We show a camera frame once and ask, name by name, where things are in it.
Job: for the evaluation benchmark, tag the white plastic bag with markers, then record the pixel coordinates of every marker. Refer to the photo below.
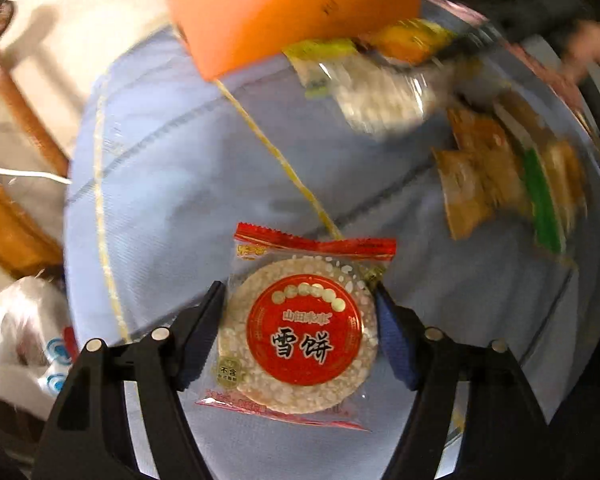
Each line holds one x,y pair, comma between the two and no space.
20,330

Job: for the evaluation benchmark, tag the carved wooden chair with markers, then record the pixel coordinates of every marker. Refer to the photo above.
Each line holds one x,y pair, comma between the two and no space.
10,220

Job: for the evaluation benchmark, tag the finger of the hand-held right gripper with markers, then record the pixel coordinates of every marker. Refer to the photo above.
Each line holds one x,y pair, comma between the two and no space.
505,37

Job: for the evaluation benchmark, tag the blue striped tablecloth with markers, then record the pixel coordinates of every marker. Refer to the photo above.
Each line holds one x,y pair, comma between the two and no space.
180,170

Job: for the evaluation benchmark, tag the pink printed cloth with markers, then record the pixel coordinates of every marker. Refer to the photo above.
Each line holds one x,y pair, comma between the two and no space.
550,80

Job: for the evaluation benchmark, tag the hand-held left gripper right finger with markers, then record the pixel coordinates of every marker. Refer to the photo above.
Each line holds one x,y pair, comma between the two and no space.
400,345

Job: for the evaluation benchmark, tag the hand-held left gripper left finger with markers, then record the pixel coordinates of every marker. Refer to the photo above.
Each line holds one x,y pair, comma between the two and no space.
200,340

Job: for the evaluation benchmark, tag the green-edged snack packet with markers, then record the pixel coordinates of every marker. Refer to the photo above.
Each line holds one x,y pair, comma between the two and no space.
542,200

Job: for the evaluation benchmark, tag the clear packet white cake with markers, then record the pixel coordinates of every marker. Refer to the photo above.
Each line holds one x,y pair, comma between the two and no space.
380,95

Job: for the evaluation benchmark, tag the brown patterned snack packet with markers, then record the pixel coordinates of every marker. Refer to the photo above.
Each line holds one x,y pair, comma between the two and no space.
465,195
482,140

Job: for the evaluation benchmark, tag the yellow snack packet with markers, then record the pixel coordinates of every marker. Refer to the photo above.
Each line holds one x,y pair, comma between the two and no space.
405,40

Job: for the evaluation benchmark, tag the round rice cracker red label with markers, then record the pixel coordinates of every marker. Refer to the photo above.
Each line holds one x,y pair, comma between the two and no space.
305,330

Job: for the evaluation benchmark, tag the person's right hand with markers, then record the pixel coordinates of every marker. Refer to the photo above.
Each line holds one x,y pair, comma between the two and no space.
595,47

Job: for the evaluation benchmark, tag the green cracker packet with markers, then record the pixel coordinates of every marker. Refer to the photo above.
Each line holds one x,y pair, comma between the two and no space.
320,50

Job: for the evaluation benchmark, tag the orange cardboard box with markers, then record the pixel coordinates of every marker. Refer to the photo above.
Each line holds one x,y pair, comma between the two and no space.
280,10

